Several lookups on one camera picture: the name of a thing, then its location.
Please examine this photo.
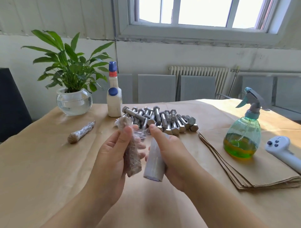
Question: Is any person's right hand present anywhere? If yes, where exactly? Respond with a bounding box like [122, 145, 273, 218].
[148, 124, 204, 192]

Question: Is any round glass vase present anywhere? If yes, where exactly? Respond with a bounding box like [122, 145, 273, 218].
[56, 88, 93, 117]

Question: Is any black trash bin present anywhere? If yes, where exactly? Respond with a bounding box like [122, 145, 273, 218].
[0, 68, 34, 143]

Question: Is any large brown paper table cover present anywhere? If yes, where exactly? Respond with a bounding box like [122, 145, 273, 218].
[0, 99, 301, 228]

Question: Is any person's left hand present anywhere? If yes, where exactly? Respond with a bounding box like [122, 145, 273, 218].
[89, 124, 148, 207]

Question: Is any green spray bottle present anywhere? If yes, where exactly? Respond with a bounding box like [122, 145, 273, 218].
[223, 87, 272, 159]

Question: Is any white radiator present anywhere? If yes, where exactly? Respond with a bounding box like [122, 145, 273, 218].
[169, 66, 231, 100]

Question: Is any white glue bottle blue cap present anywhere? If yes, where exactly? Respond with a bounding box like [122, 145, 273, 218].
[107, 61, 123, 117]

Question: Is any person's right forearm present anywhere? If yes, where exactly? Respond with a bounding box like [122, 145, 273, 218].
[181, 174, 266, 228]

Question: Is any grey chair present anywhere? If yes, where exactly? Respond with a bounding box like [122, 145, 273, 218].
[275, 76, 301, 121]
[180, 75, 217, 101]
[92, 74, 134, 104]
[137, 74, 177, 104]
[239, 76, 277, 108]

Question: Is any white handheld controller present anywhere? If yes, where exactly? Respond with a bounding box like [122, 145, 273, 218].
[265, 136, 301, 175]

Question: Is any white framed window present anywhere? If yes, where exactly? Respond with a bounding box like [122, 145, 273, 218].
[115, 0, 294, 49]

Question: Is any white cling film roll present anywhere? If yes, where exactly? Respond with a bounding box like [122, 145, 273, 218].
[143, 148, 166, 182]

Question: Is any green leafy plant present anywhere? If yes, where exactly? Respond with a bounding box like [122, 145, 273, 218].
[21, 29, 115, 94]

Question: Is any pile of steel bolts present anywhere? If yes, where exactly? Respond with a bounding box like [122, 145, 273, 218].
[121, 106, 199, 137]

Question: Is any stack of brown paper sheets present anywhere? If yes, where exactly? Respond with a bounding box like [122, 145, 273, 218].
[198, 126, 301, 191]

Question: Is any white vertical blind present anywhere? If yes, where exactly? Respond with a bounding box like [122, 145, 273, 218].
[0, 0, 118, 40]

